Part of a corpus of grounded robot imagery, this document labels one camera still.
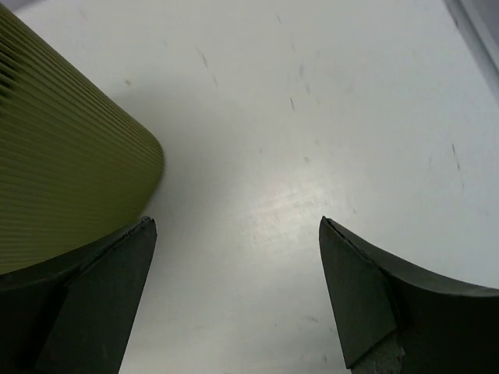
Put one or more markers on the aluminium table frame rail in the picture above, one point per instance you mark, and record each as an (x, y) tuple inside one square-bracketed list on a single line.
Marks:
[(477, 22)]

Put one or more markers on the green mesh waste bin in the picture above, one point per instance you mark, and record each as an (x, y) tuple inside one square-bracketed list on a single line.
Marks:
[(75, 167)]

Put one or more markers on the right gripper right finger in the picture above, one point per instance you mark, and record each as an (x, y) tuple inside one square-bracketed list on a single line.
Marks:
[(393, 316)]

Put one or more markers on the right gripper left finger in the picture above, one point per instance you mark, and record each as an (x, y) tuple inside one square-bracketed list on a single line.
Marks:
[(74, 313)]

